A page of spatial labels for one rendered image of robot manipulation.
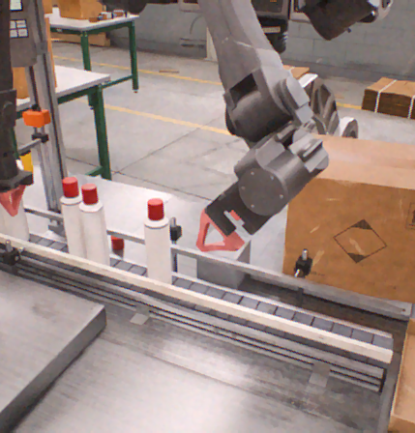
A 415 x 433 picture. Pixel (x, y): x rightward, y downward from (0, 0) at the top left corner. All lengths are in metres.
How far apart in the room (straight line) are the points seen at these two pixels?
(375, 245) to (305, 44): 5.52
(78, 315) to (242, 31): 0.66
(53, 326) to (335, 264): 0.60
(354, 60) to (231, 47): 5.73
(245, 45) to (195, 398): 0.61
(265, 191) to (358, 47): 5.79
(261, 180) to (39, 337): 0.62
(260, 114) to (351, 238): 0.55
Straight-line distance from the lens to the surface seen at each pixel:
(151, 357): 1.02
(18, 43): 1.21
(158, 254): 1.03
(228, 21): 0.64
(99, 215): 1.08
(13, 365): 0.99
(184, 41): 7.38
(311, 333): 0.96
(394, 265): 1.12
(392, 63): 6.22
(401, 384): 1.02
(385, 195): 1.04
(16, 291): 1.16
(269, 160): 0.54
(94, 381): 0.99
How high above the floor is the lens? 1.55
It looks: 30 degrees down
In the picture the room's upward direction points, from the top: straight up
